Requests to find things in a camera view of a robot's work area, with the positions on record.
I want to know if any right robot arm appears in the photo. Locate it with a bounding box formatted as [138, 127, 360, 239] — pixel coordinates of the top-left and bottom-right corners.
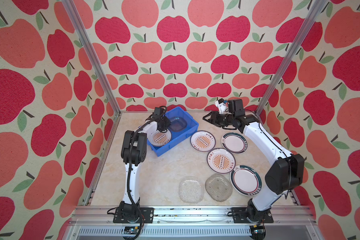
[203, 99, 305, 213]

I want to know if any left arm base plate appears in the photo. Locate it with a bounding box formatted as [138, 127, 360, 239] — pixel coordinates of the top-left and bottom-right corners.
[113, 208, 155, 224]

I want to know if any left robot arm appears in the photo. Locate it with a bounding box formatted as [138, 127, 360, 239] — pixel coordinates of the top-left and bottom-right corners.
[120, 106, 171, 220]

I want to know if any green striped plate far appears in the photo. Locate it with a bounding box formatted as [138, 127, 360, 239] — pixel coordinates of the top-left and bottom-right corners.
[221, 133, 248, 155]

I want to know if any left aluminium frame post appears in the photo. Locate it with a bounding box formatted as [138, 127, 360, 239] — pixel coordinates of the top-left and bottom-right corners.
[62, 1, 121, 117]

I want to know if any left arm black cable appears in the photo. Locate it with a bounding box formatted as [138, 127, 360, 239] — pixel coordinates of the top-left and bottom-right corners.
[127, 105, 168, 240]

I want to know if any sunburst plate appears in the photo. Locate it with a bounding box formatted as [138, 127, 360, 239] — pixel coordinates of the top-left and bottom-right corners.
[148, 130, 172, 148]
[190, 131, 216, 152]
[207, 148, 236, 175]

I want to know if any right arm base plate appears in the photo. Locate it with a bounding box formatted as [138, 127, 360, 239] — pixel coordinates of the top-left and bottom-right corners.
[228, 206, 274, 224]

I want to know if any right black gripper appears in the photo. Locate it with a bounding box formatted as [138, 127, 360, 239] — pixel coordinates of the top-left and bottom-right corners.
[203, 109, 235, 127]

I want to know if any aluminium frame post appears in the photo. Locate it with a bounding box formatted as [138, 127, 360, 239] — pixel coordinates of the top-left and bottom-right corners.
[256, 0, 329, 117]
[62, 1, 121, 117]

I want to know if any blue plastic bin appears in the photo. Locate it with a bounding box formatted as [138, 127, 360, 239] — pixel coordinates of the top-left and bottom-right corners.
[135, 107, 199, 157]

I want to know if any right aluminium frame post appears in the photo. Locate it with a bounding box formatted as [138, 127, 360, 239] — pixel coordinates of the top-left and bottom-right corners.
[256, 0, 329, 117]

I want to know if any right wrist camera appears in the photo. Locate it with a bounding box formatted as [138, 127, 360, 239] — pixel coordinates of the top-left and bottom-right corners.
[215, 99, 229, 115]

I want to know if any green striped plate near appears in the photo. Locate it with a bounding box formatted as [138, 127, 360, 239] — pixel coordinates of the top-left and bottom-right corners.
[230, 165, 263, 196]

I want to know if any front aluminium rail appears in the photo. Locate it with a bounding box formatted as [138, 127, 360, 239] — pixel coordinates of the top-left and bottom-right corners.
[61, 206, 324, 240]

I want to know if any green striped plate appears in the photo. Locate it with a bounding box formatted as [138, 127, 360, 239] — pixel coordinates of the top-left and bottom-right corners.
[221, 133, 248, 155]
[230, 165, 263, 196]

